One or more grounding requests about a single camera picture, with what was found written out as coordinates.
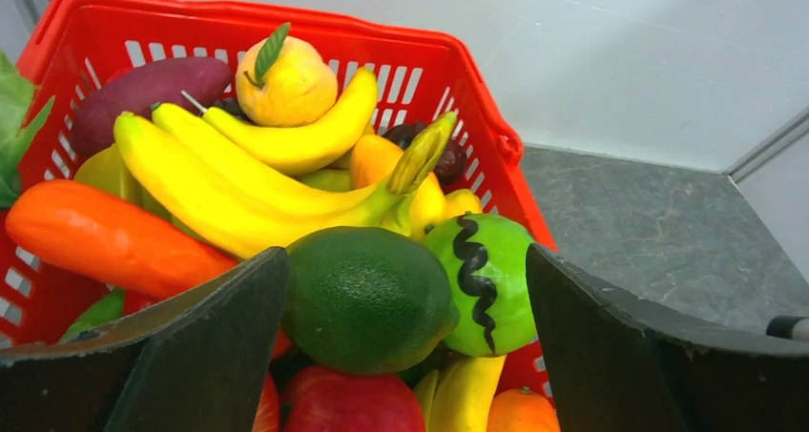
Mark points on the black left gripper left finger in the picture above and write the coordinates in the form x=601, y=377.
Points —
x=194, y=362

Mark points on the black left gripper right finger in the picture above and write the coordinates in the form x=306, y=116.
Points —
x=618, y=362

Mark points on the red toy apple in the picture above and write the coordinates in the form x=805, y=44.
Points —
x=321, y=399

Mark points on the green toy watermelon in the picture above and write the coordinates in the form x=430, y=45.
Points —
x=484, y=256

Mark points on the dark green avocado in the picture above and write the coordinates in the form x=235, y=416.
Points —
x=366, y=301

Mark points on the orange tangerine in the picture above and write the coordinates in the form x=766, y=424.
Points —
x=521, y=410

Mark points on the yellow banana bunch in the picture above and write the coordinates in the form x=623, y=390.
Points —
x=459, y=397
x=243, y=206

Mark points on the orange toy carrot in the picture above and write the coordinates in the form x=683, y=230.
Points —
x=109, y=239

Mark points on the dark purple plum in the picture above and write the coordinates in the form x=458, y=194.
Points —
x=452, y=162

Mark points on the purple sweet potato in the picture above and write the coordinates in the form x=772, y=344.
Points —
x=136, y=91

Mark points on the yellow peach with leaf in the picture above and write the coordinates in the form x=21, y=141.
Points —
x=282, y=81

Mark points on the green lettuce leaf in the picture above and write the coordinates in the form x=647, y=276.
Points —
x=17, y=94

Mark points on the red plastic basket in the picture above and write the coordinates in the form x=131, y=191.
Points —
x=80, y=44

